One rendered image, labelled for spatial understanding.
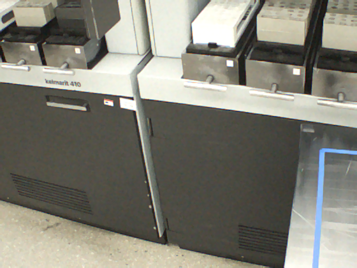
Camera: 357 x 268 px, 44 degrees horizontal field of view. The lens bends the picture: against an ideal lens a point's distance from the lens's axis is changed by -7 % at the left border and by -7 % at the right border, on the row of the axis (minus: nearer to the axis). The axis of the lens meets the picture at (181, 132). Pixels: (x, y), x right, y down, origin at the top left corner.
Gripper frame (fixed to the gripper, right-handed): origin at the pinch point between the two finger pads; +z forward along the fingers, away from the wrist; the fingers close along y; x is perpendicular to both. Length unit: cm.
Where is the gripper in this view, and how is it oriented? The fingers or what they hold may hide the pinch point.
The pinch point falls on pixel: (16, 11)
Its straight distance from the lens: 32.5
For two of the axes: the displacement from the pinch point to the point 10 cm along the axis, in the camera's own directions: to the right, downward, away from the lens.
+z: 0.9, 7.9, 6.0
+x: 3.5, -5.9, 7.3
